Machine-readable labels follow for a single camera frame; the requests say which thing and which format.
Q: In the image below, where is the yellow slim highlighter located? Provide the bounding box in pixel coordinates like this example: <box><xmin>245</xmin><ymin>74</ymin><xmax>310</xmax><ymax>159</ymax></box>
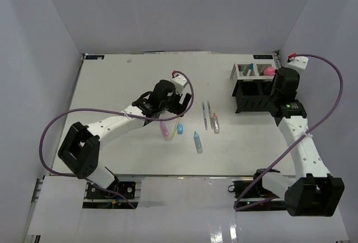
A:
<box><xmin>170</xmin><ymin>117</ymin><xmax>181</xmax><ymax>140</ymax></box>

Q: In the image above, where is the orange stubby highlighter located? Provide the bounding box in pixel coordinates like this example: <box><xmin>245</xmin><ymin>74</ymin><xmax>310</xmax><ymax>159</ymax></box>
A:
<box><xmin>212</xmin><ymin>113</ymin><xmax>220</xmax><ymax>134</ymax></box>

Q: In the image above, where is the blue stubby highlighter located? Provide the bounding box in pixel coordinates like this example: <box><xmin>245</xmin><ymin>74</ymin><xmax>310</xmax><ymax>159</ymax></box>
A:
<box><xmin>194</xmin><ymin>131</ymin><xmax>203</xmax><ymax>154</ymax></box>

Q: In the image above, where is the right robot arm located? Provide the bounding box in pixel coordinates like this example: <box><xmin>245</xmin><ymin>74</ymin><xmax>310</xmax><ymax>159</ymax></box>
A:
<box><xmin>252</xmin><ymin>68</ymin><xmax>345</xmax><ymax>217</ymax></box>

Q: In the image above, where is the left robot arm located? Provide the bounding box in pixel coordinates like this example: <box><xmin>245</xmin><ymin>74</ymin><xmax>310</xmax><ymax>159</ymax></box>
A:
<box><xmin>58</xmin><ymin>75</ymin><xmax>193</xmax><ymax>198</ymax></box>

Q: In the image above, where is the blue highlighter cap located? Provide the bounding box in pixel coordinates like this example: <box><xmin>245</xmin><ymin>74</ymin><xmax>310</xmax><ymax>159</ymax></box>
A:
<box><xmin>177</xmin><ymin>123</ymin><xmax>183</xmax><ymax>134</ymax></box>

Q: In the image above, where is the pink stubby highlighter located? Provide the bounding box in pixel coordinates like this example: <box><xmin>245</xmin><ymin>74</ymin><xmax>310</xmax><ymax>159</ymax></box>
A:
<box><xmin>159</xmin><ymin>122</ymin><xmax>171</xmax><ymax>141</ymax></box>

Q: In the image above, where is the black mesh organizer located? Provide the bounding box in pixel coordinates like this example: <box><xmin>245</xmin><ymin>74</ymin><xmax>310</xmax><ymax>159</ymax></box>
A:
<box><xmin>232</xmin><ymin>79</ymin><xmax>272</xmax><ymax>113</ymax></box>

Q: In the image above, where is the white mesh organizer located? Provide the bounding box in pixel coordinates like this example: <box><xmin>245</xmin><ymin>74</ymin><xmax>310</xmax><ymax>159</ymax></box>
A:
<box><xmin>229</xmin><ymin>63</ymin><xmax>277</xmax><ymax>82</ymax></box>

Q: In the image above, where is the right blue table label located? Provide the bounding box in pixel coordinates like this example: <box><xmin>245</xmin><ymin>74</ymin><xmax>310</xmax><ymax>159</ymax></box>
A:
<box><xmin>253</xmin><ymin>54</ymin><xmax>273</xmax><ymax>60</ymax></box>

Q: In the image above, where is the blue table label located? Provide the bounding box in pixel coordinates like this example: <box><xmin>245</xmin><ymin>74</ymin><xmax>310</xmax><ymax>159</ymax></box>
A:
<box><xmin>253</xmin><ymin>54</ymin><xmax>273</xmax><ymax>60</ymax></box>
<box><xmin>85</xmin><ymin>55</ymin><xmax>105</xmax><ymax>60</ymax></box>

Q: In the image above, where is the left blue table label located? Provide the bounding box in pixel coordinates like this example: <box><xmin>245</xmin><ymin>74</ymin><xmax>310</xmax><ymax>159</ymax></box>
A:
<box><xmin>85</xmin><ymin>55</ymin><xmax>105</xmax><ymax>60</ymax></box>

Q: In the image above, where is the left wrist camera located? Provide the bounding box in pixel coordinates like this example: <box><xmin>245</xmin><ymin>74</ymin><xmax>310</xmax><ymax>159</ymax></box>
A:
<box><xmin>170</xmin><ymin>71</ymin><xmax>188</xmax><ymax>92</ymax></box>

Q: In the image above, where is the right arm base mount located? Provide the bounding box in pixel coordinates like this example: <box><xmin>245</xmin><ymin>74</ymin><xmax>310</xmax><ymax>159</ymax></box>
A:
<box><xmin>228</xmin><ymin>178</ymin><xmax>286</xmax><ymax>212</ymax></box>

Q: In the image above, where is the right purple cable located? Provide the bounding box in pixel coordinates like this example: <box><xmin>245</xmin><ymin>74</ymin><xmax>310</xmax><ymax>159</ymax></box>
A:
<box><xmin>233</xmin><ymin>54</ymin><xmax>344</xmax><ymax>212</ymax></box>

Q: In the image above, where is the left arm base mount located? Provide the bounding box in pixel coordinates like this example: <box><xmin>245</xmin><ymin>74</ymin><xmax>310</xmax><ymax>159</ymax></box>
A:
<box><xmin>82</xmin><ymin>181</ymin><xmax>140</xmax><ymax>209</ymax></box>

